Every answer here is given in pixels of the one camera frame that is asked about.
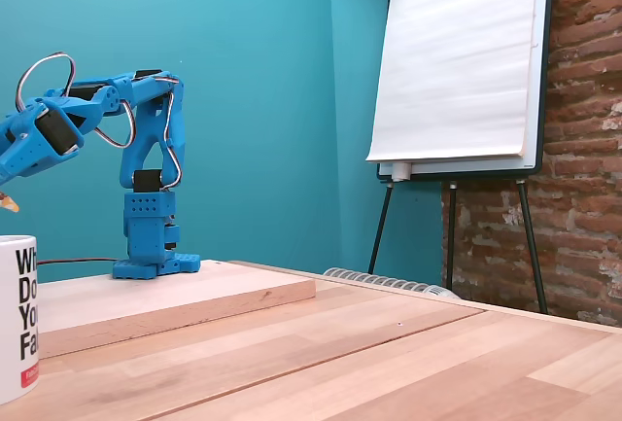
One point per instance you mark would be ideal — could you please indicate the sweet yellow white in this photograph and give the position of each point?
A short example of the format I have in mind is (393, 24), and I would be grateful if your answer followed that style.
(10, 203)

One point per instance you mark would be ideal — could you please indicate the white flipchart paper pad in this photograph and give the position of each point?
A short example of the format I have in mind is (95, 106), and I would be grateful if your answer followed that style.
(452, 51)

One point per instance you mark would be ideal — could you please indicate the flipchart easel dark frame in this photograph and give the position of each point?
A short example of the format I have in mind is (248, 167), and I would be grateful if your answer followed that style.
(537, 115)

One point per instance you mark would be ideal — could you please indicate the white mug black lettering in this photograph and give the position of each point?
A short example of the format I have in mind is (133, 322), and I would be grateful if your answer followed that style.
(14, 324)

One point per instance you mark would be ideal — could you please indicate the pale wooden board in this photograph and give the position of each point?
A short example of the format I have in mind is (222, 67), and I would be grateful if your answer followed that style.
(218, 290)

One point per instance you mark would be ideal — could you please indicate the white radiator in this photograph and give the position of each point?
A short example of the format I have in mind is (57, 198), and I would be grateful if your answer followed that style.
(389, 281)

